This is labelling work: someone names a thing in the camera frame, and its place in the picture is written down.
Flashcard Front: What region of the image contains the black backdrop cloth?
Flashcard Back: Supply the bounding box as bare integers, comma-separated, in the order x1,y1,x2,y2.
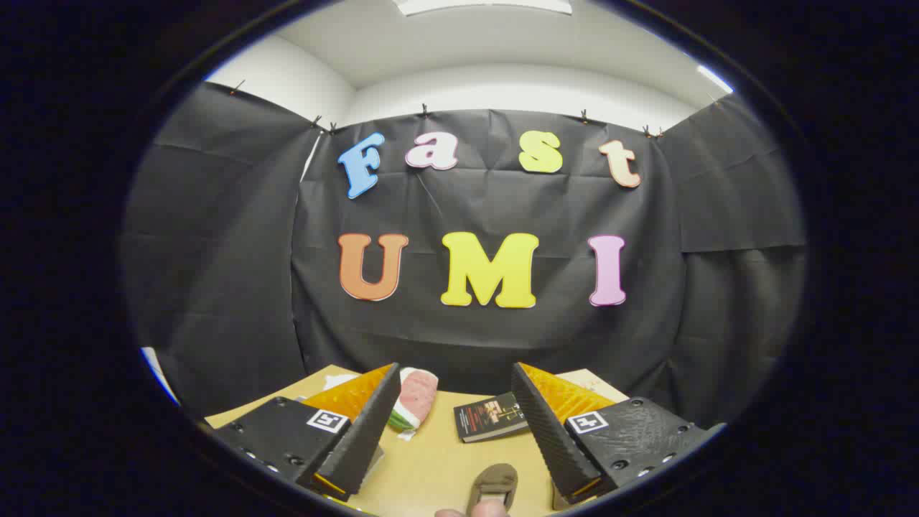
121,80,808,432

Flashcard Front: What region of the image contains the watermelon slice plush toy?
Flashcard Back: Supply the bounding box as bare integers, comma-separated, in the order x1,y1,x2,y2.
388,368,439,440

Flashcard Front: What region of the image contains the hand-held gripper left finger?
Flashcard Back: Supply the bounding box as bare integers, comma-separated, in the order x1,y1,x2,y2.
213,363,401,502

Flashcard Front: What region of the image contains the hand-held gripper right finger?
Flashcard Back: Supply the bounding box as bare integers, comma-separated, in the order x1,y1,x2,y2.
510,362,726,506

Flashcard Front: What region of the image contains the ceiling light panel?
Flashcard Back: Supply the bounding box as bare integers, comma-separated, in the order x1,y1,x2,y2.
393,0,574,17
695,65,734,94

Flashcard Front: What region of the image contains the black hardcover book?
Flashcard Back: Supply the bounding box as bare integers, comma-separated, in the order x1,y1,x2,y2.
453,391,531,444

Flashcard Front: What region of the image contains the brown fuzzy shoe with bow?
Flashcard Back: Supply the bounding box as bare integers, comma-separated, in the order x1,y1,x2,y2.
467,463,519,514

